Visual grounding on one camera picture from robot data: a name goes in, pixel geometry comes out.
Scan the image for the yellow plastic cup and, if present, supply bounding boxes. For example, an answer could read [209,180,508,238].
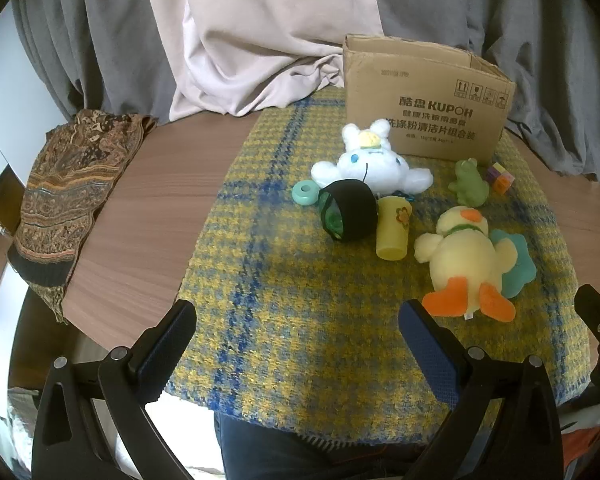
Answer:
[376,196,412,261]

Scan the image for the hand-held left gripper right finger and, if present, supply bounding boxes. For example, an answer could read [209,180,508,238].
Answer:
[399,300,566,480]

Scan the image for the teal plastic ring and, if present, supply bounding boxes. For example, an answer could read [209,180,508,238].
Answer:
[292,180,323,207]

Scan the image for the black and green round toy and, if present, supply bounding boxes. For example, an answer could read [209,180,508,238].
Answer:
[318,178,379,242]

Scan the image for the yellow plush duck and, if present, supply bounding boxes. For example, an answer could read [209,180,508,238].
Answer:
[414,206,518,323]

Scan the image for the beige cloth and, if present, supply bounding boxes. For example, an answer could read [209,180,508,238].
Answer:
[140,0,386,122]

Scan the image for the small multicoloured cube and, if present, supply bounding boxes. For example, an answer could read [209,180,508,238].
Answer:
[485,162,515,193]

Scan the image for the person's dark trousers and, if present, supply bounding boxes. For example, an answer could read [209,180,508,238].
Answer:
[214,410,431,480]

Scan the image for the grey blanket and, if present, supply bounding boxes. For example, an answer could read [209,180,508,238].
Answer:
[11,0,600,181]

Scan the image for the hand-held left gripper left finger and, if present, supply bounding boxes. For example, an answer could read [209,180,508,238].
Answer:
[30,299,198,480]

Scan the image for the white plush bunny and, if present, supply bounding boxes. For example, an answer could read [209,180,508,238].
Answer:
[311,119,434,197]

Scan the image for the teal plush toy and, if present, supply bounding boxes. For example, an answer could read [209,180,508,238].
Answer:
[487,229,537,298]

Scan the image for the orange cloth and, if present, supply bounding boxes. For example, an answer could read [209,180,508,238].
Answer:
[562,422,600,467]

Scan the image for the brown cardboard box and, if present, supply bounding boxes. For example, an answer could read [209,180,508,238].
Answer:
[342,34,517,157]

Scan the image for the yellow and blue plaid cloth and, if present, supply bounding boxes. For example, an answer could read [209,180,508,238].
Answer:
[165,87,593,448]

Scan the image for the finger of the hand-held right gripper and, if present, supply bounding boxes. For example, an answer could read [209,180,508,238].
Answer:
[574,284,600,361]

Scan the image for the green rubber frog toy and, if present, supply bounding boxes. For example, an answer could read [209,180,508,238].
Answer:
[448,157,490,207]

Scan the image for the brown patterned scarf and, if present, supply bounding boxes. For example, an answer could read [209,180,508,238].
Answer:
[7,109,159,325]

